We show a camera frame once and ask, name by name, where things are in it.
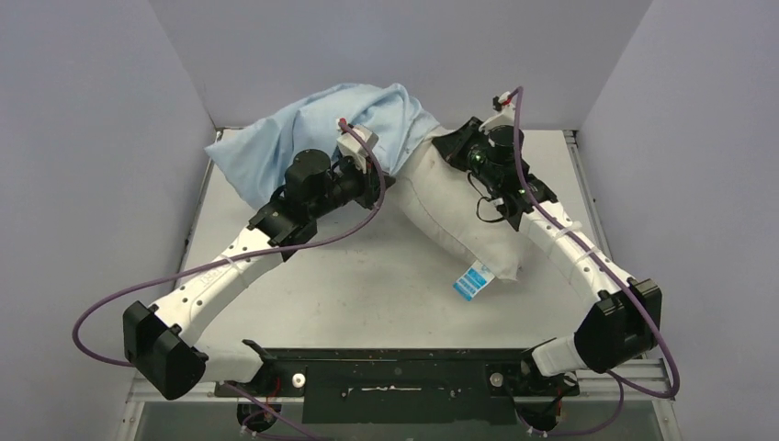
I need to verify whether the light blue pillowcase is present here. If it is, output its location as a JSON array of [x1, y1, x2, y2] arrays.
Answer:
[[205, 84, 441, 209]]

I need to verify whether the purple cable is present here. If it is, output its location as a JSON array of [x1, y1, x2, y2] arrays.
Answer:
[[511, 85, 682, 401], [72, 124, 387, 368]]

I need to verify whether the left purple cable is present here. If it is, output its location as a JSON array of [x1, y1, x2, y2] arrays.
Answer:
[[72, 124, 387, 368]]

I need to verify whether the blue white pillow label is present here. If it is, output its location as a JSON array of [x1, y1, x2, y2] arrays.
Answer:
[[453, 261, 495, 301]]

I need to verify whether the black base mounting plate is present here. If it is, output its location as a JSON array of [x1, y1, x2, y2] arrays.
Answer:
[[239, 348, 580, 424]]

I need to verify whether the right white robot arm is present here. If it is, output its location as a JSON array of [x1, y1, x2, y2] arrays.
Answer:
[[432, 118, 662, 393]]

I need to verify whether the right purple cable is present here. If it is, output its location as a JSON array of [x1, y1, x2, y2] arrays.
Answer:
[[511, 85, 682, 401]]

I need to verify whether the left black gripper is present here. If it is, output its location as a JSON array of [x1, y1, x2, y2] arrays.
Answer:
[[308, 153, 396, 221]]

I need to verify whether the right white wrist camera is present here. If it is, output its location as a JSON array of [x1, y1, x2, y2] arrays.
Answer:
[[479, 89, 519, 133]]

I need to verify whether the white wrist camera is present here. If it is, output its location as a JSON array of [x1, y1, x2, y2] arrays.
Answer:
[[479, 89, 519, 133], [336, 125, 378, 174]]

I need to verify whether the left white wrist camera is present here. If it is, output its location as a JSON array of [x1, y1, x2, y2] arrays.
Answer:
[[336, 125, 378, 174]]

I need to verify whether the black loop cable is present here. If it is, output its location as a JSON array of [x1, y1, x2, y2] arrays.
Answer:
[[474, 194, 506, 224]]

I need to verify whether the white pillow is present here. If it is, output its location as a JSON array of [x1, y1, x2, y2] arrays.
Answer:
[[390, 126, 529, 281]]

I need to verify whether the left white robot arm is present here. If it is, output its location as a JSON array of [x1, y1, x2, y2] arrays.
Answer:
[[122, 150, 395, 400]]

